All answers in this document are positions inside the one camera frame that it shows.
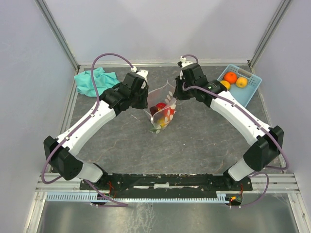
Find aluminium frame rail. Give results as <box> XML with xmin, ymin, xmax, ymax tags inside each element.
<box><xmin>35</xmin><ymin>173</ymin><xmax>300</xmax><ymax>194</ymax></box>

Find red strawberry pear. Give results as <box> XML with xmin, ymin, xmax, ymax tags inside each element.
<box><xmin>161</xmin><ymin>108</ymin><xmax>175</xmax><ymax>122</ymax></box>

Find teal crumpled cloth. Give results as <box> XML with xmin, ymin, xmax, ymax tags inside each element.
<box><xmin>73</xmin><ymin>67</ymin><xmax>121</xmax><ymax>98</ymax></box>

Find dark purple avocado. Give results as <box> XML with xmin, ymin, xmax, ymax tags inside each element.
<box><xmin>149</xmin><ymin>106</ymin><xmax>158</xmax><ymax>116</ymax></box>

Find clear dotted zip bag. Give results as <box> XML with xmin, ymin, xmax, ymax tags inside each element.
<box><xmin>144</xmin><ymin>82</ymin><xmax>177</xmax><ymax>133</ymax></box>

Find light blue cable duct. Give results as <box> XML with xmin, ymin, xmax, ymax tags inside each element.
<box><xmin>46</xmin><ymin>192</ymin><xmax>229</xmax><ymax>204</ymax></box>

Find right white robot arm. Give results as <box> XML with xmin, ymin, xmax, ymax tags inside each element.
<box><xmin>173</xmin><ymin>61</ymin><xmax>284</xmax><ymax>190</ymax></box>

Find green orange mango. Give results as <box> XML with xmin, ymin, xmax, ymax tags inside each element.
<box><xmin>150</xmin><ymin>117</ymin><xmax>170</xmax><ymax>133</ymax></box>

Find light blue plastic basket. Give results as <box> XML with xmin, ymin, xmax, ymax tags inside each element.
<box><xmin>217</xmin><ymin>64</ymin><xmax>262</xmax><ymax>107</ymax></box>

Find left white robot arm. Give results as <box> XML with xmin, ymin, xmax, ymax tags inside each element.
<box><xmin>43</xmin><ymin>70</ymin><xmax>149</xmax><ymax>189</ymax></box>

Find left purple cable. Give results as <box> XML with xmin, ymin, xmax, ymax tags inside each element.
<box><xmin>40</xmin><ymin>53</ymin><xmax>137</xmax><ymax>207</ymax></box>

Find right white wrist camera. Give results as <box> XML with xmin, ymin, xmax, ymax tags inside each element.
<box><xmin>177</xmin><ymin>56</ymin><xmax>193</xmax><ymax>69</ymax></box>

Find red apple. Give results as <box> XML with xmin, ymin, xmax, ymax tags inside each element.
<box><xmin>155</xmin><ymin>102</ymin><xmax>167</xmax><ymax>111</ymax></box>

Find yellow orange fruit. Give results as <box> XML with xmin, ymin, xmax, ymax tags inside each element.
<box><xmin>220</xmin><ymin>80</ymin><xmax>231</xmax><ymax>91</ymax></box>

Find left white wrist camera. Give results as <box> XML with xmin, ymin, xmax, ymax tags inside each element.
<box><xmin>131</xmin><ymin>66</ymin><xmax>149</xmax><ymax>82</ymax></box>

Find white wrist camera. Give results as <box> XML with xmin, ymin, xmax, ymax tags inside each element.
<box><xmin>131</xmin><ymin>66</ymin><xmax>149</xmax><ymax>82</ymax></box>
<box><xmin>177</xmin><ymin>56</ymin><xmax>193</xmax><ymax>69</ymax></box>

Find orange tangerine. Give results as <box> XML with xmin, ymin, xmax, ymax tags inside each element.
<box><xmin>223</xmin><ymin>71</ymin><xmax>238</xmax><ymax>84</ymax></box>

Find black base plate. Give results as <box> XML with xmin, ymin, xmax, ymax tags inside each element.
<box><xmin>92</xmin><ymin>173</ymin><xmax>252</xmax><ymax>198</ymax></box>

